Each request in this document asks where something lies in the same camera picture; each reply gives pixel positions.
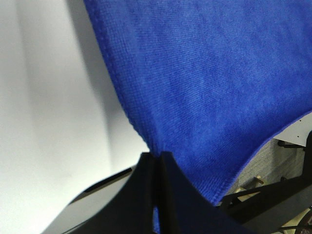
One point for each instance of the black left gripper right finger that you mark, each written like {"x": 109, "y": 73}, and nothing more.
{"x": 182, "y": 209}

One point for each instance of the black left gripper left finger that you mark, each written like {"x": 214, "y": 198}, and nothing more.
{"x": 122, "y": 207}

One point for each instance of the blue microfiber towel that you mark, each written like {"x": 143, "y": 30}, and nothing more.
{"x": 210, "y": 81}

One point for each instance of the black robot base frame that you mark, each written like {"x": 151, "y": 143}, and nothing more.
{"x": 266, "y": 209}

